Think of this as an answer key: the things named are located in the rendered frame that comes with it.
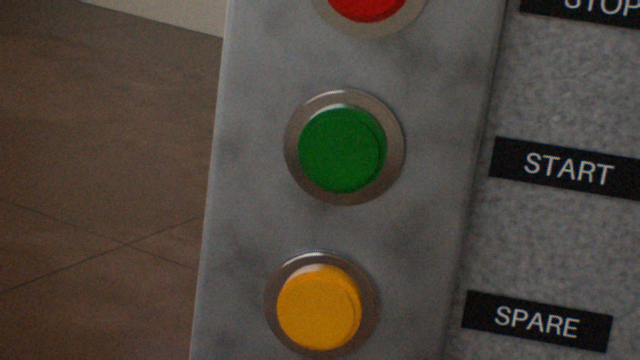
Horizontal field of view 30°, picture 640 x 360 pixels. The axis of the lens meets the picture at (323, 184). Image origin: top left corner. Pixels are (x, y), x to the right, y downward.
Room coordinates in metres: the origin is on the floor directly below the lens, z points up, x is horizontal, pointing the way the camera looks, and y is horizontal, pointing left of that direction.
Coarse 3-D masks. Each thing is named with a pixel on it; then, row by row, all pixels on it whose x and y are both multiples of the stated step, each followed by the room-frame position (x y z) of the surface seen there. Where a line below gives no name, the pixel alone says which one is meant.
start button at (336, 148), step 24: (312, 120) 0.33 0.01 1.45; (336, 120) 0.33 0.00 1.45; (360, 120) 0.33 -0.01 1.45; (312, 144) 0.33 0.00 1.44; (336, 144) 0.33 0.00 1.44; (360, 144) 0.33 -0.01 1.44; (384, 144) 0.33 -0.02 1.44; (312, 168) 0.33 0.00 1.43; (336, 168) 0.33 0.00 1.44; (360, 168) 0.33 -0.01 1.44; (336, 192) 0.33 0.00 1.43
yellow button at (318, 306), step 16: (304, 272) 0.33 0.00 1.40; (320, 272) 0.33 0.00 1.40; (336, 272) 0.33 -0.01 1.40; (288, 288) 0.33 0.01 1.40; (304, 288) 0.33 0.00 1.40; (320, 288) 0.33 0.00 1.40; (336, 288) 0.33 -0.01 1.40; (352, 288) 0.33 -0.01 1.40; (288, 304) 0.33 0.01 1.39; (304, 304) 0.33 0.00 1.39; (320, 304) 0.33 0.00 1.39; (336, 304) 0.33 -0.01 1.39; (352, 304) 0.33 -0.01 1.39; (288, 320) 0.33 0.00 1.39; (304, 320) 0.33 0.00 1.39; (320, 320) 0.33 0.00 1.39; (336, 320) 0.33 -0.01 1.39; (352, 320) 0.33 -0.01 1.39; (304, 336) 0.33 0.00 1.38; (320, 336) 0.33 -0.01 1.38; (336, 336) 0.33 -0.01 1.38
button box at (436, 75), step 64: (256, 0) 0.34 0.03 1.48; (448, 0) 0.33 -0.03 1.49; (256, 64) 0.34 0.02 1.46; (320, 64) 0.34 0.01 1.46; (384, 64) 0.33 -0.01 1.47; (448, 64) 0.33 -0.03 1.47; (256, 128) 0.34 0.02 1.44; (448, 128) 0.33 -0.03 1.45; (256, 192) 0.34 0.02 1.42; (384, 192) 0.33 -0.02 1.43; (448, 192) 0.33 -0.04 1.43; (256, 256) 0.34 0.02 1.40; (384, 256) 0.33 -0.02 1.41; (448, 256) 0.33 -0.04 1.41; (256, 320) 0.34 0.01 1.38; (384, 320) 0.33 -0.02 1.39; (448, 320) 0.33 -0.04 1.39
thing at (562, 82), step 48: (528, 48) 0.35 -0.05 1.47; (576, 48) 0.35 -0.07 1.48; (624, 48) 0.34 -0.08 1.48; (528, 96) 0.35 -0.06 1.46; (576, 96) 0.35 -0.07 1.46; (624, 96) 0.34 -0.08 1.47; (576, 144) 0.35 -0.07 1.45; (624, 144) 0.34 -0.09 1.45; (480, 192) 0.35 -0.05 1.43; (528, 192) 0.35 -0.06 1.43; (576, 192) 0.35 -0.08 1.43; (480, 240) 0.35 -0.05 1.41; (528, 240) 0.35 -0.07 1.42; (576, 240) 0.35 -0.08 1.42; (624, 240) 0.34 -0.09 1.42; (480, 288) 0.35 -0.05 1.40; (528, 288) 0.35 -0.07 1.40; (576, 288) 0.34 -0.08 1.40; (624, 288) 0.34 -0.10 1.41; (480, 336) 0.35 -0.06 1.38; (624, 336) 0.34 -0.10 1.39
